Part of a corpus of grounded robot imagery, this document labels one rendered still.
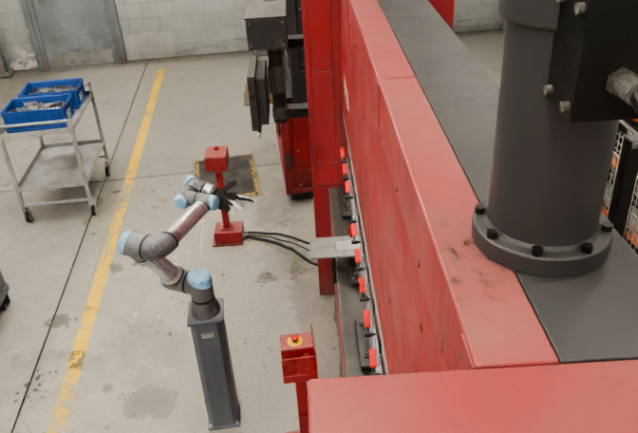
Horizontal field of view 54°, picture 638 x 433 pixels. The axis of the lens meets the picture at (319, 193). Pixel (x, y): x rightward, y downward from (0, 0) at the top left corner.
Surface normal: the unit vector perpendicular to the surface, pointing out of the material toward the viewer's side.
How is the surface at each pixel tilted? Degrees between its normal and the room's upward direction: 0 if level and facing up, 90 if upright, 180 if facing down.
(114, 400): 0
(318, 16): 90
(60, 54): 90
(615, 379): 0
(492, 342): 0
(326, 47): 90
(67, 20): 90
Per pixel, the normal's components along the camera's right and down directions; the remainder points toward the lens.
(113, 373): -0.05, -0.87
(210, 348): 0.13, 0.48
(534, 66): -0.73, 0.37
